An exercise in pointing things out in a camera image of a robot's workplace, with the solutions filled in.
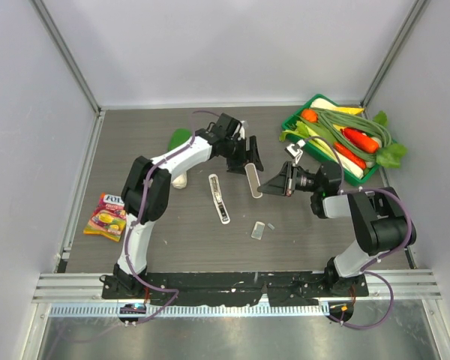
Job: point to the green long beans bundle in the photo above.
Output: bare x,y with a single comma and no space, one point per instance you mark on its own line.
335,122

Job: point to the green plastic tray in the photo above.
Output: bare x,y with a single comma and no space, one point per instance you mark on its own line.
371,166

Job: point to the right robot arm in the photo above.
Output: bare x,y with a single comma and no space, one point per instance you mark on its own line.
381,225

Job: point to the red chili pepper toy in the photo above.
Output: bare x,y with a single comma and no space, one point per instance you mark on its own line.
350,155

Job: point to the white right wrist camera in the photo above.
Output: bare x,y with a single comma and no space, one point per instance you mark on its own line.
294,150

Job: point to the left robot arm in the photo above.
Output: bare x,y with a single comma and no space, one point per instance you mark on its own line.
146,191

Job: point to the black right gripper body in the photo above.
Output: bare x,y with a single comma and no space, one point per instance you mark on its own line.
292,178

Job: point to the orange pumpkin toy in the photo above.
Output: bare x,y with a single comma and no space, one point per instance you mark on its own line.
309,115

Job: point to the white stapler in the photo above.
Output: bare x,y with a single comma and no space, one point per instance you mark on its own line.
218,199

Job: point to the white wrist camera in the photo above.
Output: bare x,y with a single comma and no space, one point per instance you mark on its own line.
294,150
242,130

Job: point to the staples tray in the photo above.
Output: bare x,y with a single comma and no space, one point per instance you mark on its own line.
258,230

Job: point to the orange carrot toy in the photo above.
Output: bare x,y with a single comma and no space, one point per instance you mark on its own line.
361,141

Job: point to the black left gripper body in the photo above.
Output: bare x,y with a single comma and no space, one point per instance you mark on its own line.
237,158

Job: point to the colourful snack packet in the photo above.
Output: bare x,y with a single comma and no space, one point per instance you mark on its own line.
108,219

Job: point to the white radish toy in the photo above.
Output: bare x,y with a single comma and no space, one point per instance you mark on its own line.
322,103

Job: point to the green lettuce leaf toy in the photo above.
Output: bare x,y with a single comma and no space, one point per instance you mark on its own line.
391,152

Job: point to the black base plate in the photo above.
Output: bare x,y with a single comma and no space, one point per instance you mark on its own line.
233,289

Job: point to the perforated cable duct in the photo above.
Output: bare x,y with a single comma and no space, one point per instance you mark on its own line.
123,310

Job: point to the yellow corn toy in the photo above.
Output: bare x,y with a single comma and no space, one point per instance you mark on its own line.
354,111

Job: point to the pale green leek toy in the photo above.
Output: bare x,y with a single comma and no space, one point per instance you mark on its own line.
322,142

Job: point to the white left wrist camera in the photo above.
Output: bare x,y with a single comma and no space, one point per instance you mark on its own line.
242,130

